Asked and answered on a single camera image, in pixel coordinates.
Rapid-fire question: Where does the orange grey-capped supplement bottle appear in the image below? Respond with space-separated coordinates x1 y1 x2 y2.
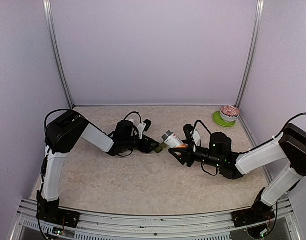
161 130 187 149

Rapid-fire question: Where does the right aluminium frame post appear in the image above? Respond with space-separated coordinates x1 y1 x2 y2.
235 0 265 108

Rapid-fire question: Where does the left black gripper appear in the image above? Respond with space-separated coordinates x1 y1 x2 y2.
123 134 160 154

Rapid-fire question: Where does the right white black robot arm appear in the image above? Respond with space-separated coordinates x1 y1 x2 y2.
168 123 306 227

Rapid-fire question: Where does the red patterned white bowl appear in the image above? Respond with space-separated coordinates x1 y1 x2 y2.
220 105 240 123

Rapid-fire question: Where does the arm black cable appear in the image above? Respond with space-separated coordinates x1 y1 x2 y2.
124 111 144 133
192 119 212 137

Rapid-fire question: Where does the green weekly pill organizer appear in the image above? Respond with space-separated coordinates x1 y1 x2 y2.
154 142 167 154

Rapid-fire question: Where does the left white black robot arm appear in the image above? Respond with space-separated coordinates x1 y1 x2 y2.
36 108 160 224

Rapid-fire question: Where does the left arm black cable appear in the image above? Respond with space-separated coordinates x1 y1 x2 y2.
124 111 144 133

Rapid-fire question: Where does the left aluminium frame post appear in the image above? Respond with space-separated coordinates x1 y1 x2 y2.
43 0 75 109

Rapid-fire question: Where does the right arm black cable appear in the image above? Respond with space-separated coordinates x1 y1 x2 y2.
192 119 212 137

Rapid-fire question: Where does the green saucer plate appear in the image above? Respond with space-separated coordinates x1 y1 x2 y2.
212 111 236 128

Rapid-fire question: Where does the aluminium frame post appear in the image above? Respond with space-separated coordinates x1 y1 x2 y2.
43 0 75 109
235 0 265 108

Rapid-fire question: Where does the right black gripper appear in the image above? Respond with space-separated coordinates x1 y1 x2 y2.
169 139 223 168

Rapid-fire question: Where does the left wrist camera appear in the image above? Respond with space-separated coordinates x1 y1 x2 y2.
143 119 152 132

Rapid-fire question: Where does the front aluminium rail base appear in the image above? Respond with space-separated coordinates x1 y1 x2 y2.
7 198 304 240

